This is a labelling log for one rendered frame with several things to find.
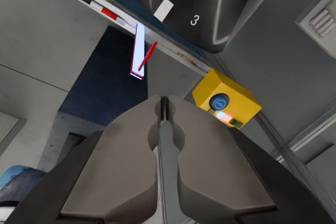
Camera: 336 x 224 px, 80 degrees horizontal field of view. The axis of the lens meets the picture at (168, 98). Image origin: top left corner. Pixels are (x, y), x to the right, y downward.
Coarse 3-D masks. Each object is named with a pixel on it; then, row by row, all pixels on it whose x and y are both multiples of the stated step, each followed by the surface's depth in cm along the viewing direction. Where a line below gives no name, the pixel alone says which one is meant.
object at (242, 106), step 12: (216, 72) 55; (204, 84) 57; (216, 84) 52; (228, 84) 53; (204, 96) 54; (228, 96) 53; (240, 96) 54; (252, 96) 59; (204, 108) 55; (228, 108) 55; (240, 108) 56; (252, 108) 56; (240, 120) 58
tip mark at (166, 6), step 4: (164, 0) 31; (168, 0) 31; (160, 4) 31; (164, 4) 31; (168, 4) 31; (172, 4) 31; (160, 8) 31; (164, 8) 31; (168, 8) 31; (156, 12) 32; (160, 12) 32; (164, 12) 32; (156, 16) 32; (160, 16) 32; (164, 16) 32; (160, 20) 32
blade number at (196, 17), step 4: (192, 12) 31; (196, 12) 31; (200, 12) 31; (192, 16) 31; (196, 16) 31; (200, 16) 31; (188, 20) 31; (192, 20) 31; (196, 20) 31; (200, 20) 31; (188, 24) 32; (192, 24) 32; (196, 24) 32; (192, 28) 32; (196, 28) 32
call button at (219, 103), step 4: (216, 96) 53; (220, 96) 52; (212, 100) 53; (216, 100) 52; (220, 100) 52; (224, 100) 52; (212, 104) 53; (216, 104) 53; (220, 104) 53; (224, 104) 53; (216, 108) 54; (220, 108) 54
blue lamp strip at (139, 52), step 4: (140, 28) 57; (140, 32) 54; (136, 36) 49; (140, 36) 51; (136, 40) 47; (140, 40) 48; (136, 44) 44; (140, 44) 46; (136, 48) 43; (140, 48) 44; (136, 52) 41; (140, 52) 42; (136, 56) 39; (140, 56) 40; (136, 60) 38; (140, 60) 39; (136, 64) 36; (132, 68) 34; (136, 68) 35; (136, 72) 34; (140, 72) 35
